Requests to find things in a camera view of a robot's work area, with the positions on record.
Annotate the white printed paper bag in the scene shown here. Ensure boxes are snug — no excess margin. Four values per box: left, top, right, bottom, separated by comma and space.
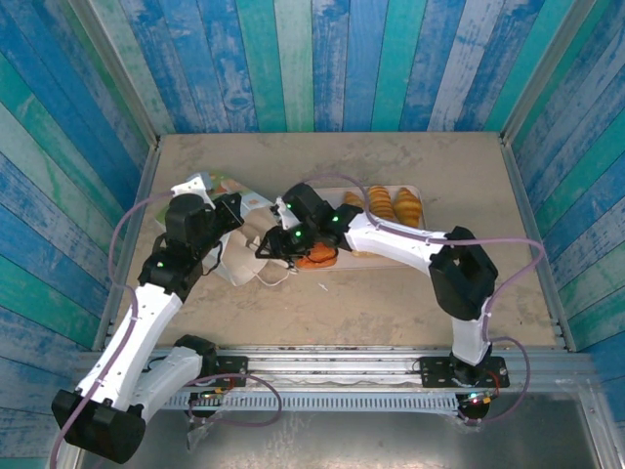
154, 168, 292, 288

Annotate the orange fake bread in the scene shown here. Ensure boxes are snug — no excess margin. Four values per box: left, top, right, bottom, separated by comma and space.
294, 242, 339, 272

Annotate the golden spiral fake bread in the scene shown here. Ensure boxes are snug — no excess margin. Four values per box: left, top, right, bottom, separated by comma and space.
366, 185, 396, 222

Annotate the golden fake croissant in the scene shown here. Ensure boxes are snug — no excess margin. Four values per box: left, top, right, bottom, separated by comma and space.
392, 187, 424, 229

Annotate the white plastic tray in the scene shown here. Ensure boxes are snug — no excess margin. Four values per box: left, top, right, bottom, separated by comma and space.
297, 187, 427, 272

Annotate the black mounting plate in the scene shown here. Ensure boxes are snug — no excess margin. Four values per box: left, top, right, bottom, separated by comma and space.
418, 356, 512, 390
214, 355, 250, 390

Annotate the grey metal base sheet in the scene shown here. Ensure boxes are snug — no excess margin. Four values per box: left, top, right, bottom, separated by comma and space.
80, 408, 604, 469

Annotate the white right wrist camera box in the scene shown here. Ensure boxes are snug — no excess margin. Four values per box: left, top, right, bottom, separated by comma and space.
271, 196, 290, 229

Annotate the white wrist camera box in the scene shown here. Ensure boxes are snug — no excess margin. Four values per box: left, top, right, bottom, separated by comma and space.
271, 196, 290, 229
170, 170, 216, 209

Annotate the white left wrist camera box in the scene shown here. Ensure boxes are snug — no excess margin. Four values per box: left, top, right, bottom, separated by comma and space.
170, 170, 216, 209

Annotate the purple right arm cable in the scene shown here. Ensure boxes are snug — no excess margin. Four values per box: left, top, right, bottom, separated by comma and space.
275, 171, 547, 427

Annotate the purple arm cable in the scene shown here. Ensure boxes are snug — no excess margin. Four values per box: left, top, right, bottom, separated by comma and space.
275, 171, 547, 427
48, 191, 283, 469

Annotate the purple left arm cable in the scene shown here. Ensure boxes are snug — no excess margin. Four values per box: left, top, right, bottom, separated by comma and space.
48, 191, 283, 469

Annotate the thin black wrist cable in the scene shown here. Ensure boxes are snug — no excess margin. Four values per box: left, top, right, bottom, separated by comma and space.
202, 241, 224, 275
305, 243, 339, 263

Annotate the aluminium side rail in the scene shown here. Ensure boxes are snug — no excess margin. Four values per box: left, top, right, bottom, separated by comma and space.
500, 139, 580, 353
92, 144, 162, 353

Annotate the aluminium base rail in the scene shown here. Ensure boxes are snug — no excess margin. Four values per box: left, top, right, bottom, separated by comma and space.
136, 345, 597, 395

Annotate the aluminium corner post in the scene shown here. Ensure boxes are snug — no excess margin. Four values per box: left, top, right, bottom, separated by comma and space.
67, 0, 162, 150
500, 0, 595, 146

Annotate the grey slotted cable duct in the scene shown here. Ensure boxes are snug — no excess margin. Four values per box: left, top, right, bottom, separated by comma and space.
146, 392, 463, 415

